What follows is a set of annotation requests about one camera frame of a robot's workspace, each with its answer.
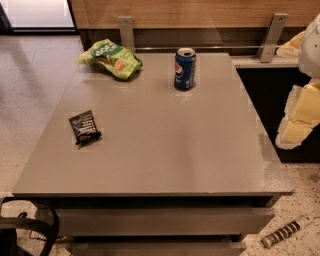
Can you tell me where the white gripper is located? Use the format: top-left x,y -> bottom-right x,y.
275,14 -> 320,150

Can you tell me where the blue pepsi can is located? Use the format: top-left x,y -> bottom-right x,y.
174,48 -> 197,91

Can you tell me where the green chip bag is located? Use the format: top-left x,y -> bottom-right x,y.
76,39 -> 143,81

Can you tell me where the black snack bar wrapper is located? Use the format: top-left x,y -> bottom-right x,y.
69,110 -> 102,146

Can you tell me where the grey upper drawer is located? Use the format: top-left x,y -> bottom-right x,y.
56,208 -> 274,237

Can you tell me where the grey drawer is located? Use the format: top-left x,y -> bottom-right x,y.
56,208 -> 274,237
71,241 -> 246,256

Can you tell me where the grey lower drawer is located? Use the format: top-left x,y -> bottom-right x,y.
71,241 -> 246,256

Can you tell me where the right metal bracket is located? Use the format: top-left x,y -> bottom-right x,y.
257,13 -> 288,63

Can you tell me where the metal bracket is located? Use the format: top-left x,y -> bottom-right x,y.
257,13 -> 288,63
118,16 -> 136,52

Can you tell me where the left metal bracket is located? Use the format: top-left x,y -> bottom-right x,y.
118,16 -> 136,52

